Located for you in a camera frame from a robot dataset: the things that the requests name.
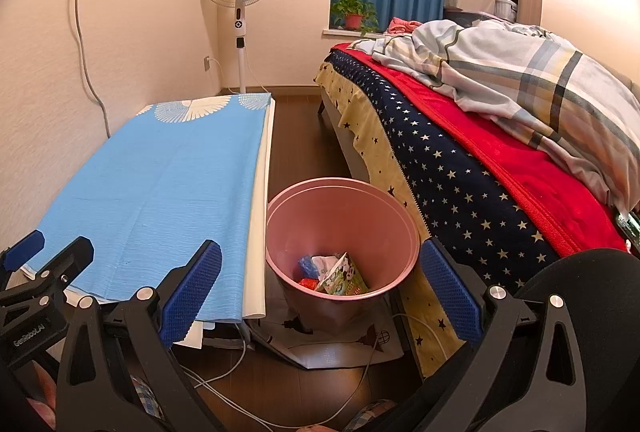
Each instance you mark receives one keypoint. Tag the blue fan-print tablecloth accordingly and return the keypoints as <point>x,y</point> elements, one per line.
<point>150,192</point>

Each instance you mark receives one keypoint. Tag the red plastic wrapper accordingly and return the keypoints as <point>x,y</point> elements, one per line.
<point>309,284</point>

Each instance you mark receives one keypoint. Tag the green snack packet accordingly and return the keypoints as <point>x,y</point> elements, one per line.
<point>345,282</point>

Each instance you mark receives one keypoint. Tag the plaid quilt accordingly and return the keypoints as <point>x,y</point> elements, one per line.
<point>525,77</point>

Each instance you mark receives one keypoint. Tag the person's left forearm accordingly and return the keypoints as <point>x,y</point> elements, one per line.
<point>42,407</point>

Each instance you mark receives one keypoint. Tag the small wall socket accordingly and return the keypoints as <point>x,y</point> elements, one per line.
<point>206,62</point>

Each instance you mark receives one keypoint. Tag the grey bed frame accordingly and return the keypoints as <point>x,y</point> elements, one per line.
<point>345,137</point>

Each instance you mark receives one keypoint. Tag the clear storage box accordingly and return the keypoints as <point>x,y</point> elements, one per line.
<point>505,8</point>

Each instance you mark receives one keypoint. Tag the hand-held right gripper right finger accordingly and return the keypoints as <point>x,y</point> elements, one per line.
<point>447,289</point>

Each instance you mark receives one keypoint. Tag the potted green plant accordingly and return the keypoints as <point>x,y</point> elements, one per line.
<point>354,20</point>

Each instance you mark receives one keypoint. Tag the pink cloth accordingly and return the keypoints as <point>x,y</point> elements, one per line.
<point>402,26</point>

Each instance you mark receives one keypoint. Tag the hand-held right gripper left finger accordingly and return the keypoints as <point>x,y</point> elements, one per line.
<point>197,284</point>

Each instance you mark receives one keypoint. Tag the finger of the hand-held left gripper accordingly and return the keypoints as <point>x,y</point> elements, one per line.
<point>25,249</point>
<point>70,262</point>

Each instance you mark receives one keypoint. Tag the white printed cardboard sheet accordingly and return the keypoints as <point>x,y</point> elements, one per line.
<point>340,347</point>

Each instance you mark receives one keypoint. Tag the dark storage box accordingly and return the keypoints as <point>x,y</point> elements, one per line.
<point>465,15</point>

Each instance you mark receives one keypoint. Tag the green printed object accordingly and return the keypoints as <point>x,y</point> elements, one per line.
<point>629,224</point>

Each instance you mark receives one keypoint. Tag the red blanket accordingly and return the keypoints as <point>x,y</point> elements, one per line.
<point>500,162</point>

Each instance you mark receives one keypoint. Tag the pink plastic bin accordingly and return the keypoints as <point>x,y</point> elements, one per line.
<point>325,222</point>

